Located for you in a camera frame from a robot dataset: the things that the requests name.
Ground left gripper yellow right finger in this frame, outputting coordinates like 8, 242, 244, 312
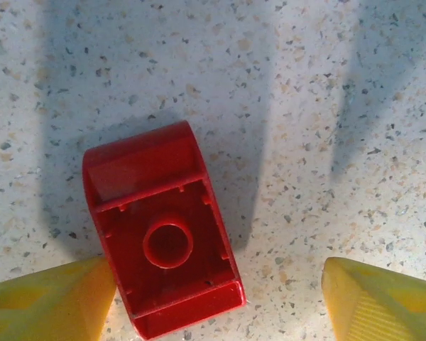
321, 256, 426, 341

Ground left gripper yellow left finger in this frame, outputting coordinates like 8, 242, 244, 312
0, 257, 118, 341

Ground red curved lego brick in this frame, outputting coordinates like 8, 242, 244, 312
82, 119, 248, 340

